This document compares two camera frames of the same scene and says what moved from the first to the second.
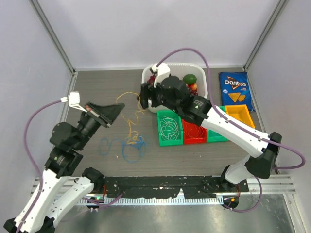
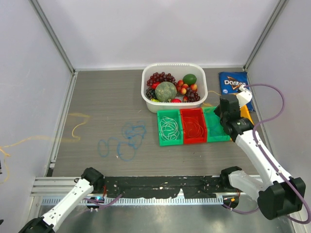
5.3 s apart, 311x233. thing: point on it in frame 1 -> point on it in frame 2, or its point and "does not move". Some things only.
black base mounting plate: x=158 y=187 does not move
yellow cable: x=133 y=137 -> x=5 y=154
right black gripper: x=146 y=90 -> x=217 y=110
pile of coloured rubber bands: x=169 y=128 does not move
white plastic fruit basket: x=181 y=69 does not move
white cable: x=168 y=128 does not move
